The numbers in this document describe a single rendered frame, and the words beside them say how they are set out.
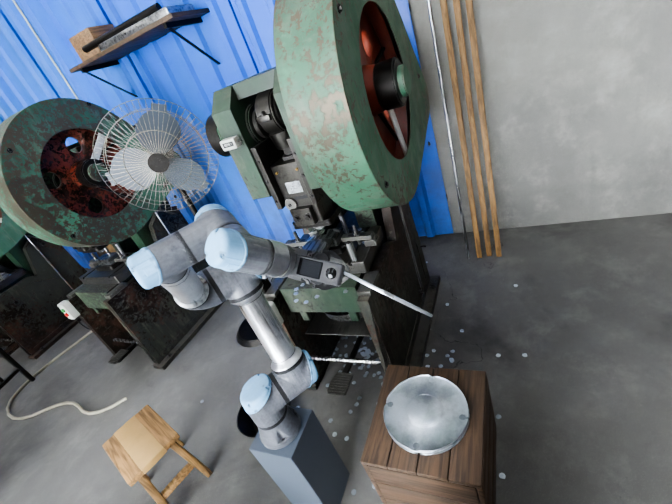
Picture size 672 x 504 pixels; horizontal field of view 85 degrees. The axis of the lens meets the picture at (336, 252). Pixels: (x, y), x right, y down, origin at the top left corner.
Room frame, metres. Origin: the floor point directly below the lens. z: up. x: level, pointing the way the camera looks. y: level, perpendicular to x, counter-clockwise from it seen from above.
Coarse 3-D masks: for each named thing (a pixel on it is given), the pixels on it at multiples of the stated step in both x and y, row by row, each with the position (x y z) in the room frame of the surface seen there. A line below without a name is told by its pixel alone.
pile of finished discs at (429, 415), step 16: (400, 384) 0.94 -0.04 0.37; (416, 384) 0.92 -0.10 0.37; (432, 384) 0.89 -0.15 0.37; (448, 384) 0.87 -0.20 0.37; (400, 400) 0.88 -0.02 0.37; (416, 400) 0.85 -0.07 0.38; (432, 400) 0.83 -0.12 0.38; (448, 400) 0.81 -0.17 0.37; (464, 400) 0.79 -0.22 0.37; (384, 416) 0.84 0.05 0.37; (400, 416) 0.82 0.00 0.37; (416, 416) 0.79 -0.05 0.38; (432, 416) 0.77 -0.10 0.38; (448, 416) 0.75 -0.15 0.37; (464, 416) 0.74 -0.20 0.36; (400, 432) 0.76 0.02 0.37; (416, 432) 0.74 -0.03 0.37; (432, 432) 0.72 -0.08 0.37; (448, 432) 0.70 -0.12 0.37; (464, 432) 0.69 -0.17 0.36; (416, 448) 0.70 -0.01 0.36; (432, 448) 0.67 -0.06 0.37; (448, 448) 0.66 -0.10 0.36
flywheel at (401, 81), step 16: (368, 16) 1.51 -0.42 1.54; (384, 16) 1.54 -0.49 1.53; (368, 32) 1.48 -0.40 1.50; (384, 32) 1.56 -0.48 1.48; (368, 48) 1.48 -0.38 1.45; (368, 64) 1.40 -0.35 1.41; (384, 64) 1.28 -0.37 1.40; (400, 64) 1.33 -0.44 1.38; (368, 80) 1.28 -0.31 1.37; (384, 80) 1.25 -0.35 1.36; (400, 80) 1.25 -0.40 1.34; (368, 96) 1.28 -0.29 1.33; (384, 96) 1.25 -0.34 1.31; (400, 96) 1.25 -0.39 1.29; (384, 112) 1.52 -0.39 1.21; (400, 112) 1.55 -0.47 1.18; (384, 128) 1.40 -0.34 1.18; (400, 128) 1.52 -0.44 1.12; (400, 144) 1.38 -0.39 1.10
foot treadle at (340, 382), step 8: (360, 336) 1.52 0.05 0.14; (360, 344) 1.47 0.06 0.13; (352, 352) 1.42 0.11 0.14; (344, 368) 1.33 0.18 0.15; (336, 376) 1.29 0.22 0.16; (344, 376) 1.27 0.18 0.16; (352, 376) 1.26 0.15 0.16; (336, 384) 1.25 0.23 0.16; (344, 384) 1.23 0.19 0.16; (328, 392) 1.22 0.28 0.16; (336, 392) 1.20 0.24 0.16; (344, 392) 1.19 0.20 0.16
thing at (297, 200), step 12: (288, 156) 1.53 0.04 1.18; (276, 168) 1.52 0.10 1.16; (288, 168) 1.49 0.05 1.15; (276, 180) 1.53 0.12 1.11; (288, 180) 1.50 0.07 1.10; (300, 180) 1.47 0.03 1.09; (288, 192) 1.51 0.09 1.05; (300, 192) 1.48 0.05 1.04; (288, 204) 1.50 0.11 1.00; (300, 204) 1.49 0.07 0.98; (312, 204) 1.46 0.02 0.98; (324, 204) 1.50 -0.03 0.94; (300, 216) 1.47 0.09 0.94; (312, 216) 1.44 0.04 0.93; (324, 216) 1.47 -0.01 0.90
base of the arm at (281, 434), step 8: (288, 408) 0.90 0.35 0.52; (288, 416) 0.87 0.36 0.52; (296, 416) 0.89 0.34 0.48; (280, 424) 0.84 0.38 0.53; (288, 424) 0.85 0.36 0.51; (296, 424) 0.86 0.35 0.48; (264, 432) 0.84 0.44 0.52; (272, 432) 0.83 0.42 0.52; (280, 432) 0.83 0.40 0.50; (288, 432) 0.83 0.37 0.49; (296, 432) 0.84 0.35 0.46; (264, 440) 0.84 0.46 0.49; (272, 440) 0.82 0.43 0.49; (280, 440) 0.83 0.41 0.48; (288, 440) 0.82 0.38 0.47; (272, 448) 0.82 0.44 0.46; (280, 448) 0.81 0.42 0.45
